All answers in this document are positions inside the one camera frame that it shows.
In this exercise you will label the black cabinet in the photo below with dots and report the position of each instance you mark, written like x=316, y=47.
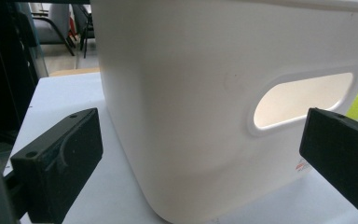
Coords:
x=4, y=71

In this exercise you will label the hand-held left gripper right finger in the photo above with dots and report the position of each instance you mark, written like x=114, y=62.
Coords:
x=345, y=152

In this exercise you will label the white plastic storage bin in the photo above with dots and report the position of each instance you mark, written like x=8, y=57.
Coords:
x=192, y=102

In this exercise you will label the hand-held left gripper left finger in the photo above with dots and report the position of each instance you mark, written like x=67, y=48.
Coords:
x=59, y=168

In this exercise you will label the grey chair black frame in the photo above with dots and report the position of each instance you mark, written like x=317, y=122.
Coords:
x=56, y=21

